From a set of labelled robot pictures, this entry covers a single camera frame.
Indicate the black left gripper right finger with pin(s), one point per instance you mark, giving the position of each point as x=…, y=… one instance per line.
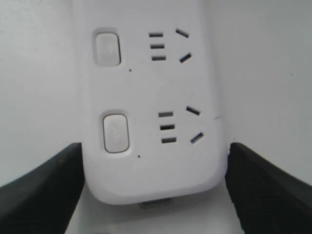
x=267, y=200

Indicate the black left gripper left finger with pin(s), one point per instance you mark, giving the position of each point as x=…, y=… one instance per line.
x=43, y=201

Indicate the white five-outlet power strip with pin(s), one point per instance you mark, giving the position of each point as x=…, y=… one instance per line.
x=151, y=124

